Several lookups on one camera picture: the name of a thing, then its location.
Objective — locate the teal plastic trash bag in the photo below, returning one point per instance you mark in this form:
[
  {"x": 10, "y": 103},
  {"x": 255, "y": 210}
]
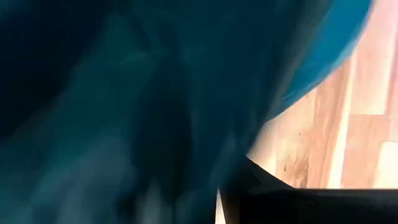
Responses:
[{"x": 124, "y": 124}]

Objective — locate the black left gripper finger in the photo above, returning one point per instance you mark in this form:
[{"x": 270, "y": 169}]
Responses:
[{"x": 311, "y": 208}]

